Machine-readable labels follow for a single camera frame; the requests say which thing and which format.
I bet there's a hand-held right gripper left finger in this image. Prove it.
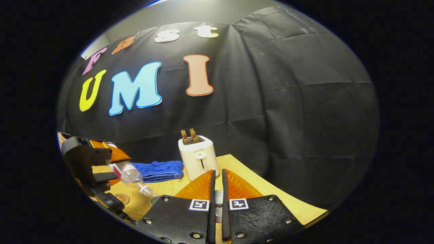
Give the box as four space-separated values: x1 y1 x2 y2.
136 169 216 244

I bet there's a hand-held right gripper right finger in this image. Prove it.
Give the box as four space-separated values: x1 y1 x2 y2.
222 169 304 244

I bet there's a clear plastic water bottle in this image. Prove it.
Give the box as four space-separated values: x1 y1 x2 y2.
108 161 157 198

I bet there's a folded blue towel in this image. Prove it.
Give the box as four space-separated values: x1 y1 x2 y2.
131 161 184 183

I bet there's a white toaster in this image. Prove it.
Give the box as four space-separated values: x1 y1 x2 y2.
178 136 220 181

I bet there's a black backdrop cloth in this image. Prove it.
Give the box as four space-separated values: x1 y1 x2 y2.
57 5 380 207

